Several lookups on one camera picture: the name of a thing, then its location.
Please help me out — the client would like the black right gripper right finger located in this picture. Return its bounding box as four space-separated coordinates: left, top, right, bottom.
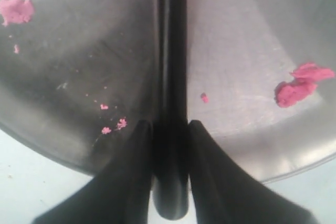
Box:
188 120 318 224

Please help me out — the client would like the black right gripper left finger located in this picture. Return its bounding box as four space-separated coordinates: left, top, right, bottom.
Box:
34 121 152 224

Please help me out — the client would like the black knife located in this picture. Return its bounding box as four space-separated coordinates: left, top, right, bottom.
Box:
153 0 188 220

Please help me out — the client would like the pink sand crumb clump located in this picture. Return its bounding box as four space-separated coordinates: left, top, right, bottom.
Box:
275 62 335 108
1 0 35 26

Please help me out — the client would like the round steel plate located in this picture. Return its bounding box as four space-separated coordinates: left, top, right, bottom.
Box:
1 0 335 182

